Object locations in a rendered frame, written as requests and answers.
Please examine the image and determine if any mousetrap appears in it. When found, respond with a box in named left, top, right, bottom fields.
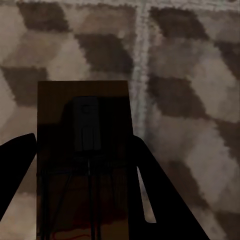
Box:
left=36, top=80, right=133, bottom=240

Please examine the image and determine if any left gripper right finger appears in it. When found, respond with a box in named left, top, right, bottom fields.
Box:
left=125, top=133, right=210, bottom=240

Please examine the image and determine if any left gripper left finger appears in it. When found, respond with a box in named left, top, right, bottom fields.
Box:
left=0, top=133, right=37, bottom=221

